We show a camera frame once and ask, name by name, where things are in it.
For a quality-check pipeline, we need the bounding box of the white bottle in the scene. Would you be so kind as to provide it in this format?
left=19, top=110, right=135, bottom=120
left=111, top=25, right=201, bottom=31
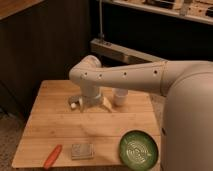
left=70, top=103, right=78, bottom=109

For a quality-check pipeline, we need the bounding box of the dark wooden cabinet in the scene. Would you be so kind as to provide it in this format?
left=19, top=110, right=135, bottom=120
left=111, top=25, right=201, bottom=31
left=0, top=0, right=90, bottom=115

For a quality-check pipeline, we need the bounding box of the upper shelf with clutter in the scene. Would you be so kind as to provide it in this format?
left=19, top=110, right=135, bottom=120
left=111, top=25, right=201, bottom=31
left=102, top=0, right=213, bottom=25

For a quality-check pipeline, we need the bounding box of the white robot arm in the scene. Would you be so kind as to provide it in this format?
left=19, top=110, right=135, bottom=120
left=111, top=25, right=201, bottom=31
left=69, top=55, right=213, bottom=171

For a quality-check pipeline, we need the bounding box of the metal beam rail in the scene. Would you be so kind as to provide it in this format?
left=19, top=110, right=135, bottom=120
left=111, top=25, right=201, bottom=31
left=90, top=38, right=163, bottom=64

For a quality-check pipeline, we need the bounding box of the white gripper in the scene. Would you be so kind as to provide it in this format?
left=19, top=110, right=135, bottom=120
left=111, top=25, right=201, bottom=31
left=78, top=87, right=112, bottom=112

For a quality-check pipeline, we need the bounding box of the orange carrot toy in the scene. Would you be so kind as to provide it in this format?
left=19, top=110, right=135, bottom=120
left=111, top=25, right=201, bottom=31
left=43, top=144, right=62, bottom=170

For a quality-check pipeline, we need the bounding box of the white sponge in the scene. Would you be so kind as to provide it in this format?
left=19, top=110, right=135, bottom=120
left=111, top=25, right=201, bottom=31
left=71, top=143, right=93, bottom=160

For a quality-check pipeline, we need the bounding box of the vertical metal pole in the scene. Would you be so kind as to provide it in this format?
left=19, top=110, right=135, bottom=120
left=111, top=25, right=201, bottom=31
left=99, top=0, right=104, bottom=42

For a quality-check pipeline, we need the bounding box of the white plastic cup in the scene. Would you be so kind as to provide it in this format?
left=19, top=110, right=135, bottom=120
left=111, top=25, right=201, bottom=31
left=113, top=88, right=128, bottom=106

